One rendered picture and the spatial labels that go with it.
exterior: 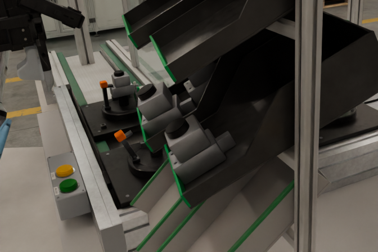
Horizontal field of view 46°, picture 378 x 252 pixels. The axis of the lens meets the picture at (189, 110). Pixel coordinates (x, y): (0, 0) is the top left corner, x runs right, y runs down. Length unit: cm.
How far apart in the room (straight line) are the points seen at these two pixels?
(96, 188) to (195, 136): 54
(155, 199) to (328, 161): 44
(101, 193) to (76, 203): 7
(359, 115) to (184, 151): 78
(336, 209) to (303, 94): 63
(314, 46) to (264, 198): 27
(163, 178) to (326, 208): 42
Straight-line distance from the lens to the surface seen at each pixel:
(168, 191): 84
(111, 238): 93
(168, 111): 67
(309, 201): 56
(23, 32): 83
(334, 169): 111
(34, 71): 86
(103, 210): 97
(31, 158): 145
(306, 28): 45
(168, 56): 54
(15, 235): 114
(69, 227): 111
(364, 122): 122
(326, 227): 103
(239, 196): 70
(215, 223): 71
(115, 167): 107
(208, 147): 55
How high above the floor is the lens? 151
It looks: 25 degrees down
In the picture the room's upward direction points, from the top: 6 degrees counter-clockwise
